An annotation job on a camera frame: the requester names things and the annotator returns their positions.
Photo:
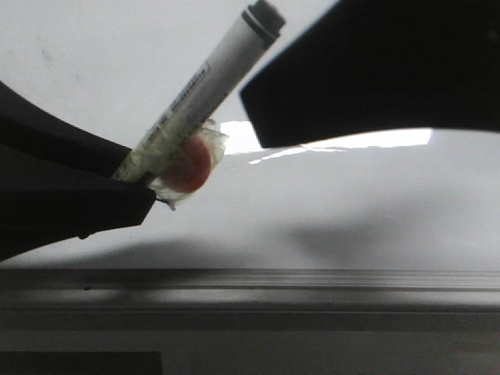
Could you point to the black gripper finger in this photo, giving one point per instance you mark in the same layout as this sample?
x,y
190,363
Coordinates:
x,y
56,180
366,66

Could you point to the red magnet taped to marker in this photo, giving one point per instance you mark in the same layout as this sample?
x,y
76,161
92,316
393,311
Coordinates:
x,y
191,166

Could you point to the aluminium whiteboard frame rail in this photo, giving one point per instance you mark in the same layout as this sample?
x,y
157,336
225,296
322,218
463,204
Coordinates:
x,y
242,300

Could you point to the white whiteboard marker pen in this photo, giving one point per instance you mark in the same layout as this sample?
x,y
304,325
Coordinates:
x,y
251,35

